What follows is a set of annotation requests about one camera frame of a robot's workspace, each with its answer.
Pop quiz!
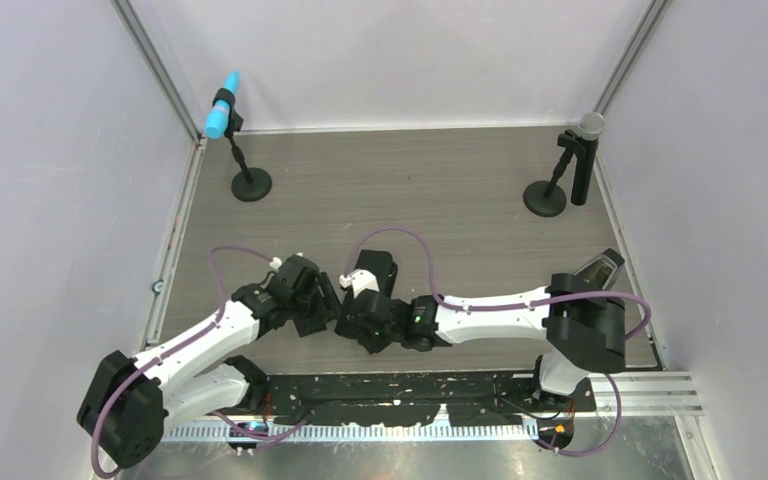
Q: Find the black zip tool case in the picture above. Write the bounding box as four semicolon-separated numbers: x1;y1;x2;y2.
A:
354;249;399;296

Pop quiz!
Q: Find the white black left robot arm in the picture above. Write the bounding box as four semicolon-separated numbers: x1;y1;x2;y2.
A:
76;254;341;479

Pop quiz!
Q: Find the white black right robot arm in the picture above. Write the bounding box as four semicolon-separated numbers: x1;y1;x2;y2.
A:
338;269;626;411

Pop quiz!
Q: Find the black left microphone stand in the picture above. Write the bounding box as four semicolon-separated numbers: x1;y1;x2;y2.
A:
224;112;273;202

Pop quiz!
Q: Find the black microphone stand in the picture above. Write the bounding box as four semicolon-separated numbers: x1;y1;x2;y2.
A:
224;112;273;202
522;130;583;218

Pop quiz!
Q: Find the blue microphone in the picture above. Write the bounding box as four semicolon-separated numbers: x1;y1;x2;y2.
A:
204;70;240;139

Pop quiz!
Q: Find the black right microphone stand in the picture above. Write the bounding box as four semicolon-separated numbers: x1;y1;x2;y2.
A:
522;130;583;218

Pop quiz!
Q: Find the clear black box device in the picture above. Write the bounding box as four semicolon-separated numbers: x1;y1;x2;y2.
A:
574;248;625;290

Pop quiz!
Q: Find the black silver microphone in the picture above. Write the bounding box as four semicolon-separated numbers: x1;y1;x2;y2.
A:
570;112;605;206

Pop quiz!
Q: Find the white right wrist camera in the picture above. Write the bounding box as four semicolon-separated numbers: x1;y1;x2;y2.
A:
338;269;380;294

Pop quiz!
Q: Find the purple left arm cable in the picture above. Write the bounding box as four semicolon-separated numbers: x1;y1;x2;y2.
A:
89;246;312;478

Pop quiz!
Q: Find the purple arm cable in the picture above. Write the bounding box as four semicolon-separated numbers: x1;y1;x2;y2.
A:
89;246;312;478
341;225;653;460

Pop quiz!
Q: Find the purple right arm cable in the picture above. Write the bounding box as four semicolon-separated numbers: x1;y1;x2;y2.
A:
341;225;653;460

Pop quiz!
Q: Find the black mounting base plate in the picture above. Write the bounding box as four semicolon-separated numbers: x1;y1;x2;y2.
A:
268;370;570;427

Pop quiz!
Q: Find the aluminium frame rail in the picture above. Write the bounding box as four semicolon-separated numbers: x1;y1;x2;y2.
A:
99;370;705;444

